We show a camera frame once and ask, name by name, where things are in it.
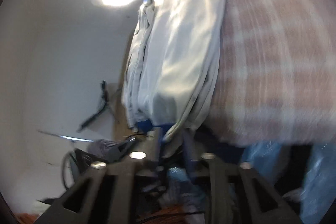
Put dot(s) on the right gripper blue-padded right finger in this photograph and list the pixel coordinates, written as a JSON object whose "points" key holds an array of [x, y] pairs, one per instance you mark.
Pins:
{"points": [[233, 194]]}

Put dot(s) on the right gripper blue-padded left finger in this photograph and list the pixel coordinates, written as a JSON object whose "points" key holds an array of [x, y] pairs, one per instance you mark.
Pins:
{"points": [[106, 193]]}

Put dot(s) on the white and blue jacket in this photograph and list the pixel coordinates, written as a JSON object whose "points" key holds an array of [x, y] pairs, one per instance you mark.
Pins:
{"points": [[173, 64]]}

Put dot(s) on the plaid bed blanket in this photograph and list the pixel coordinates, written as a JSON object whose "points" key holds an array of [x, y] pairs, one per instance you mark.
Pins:
{"points": [[276, 77]]}

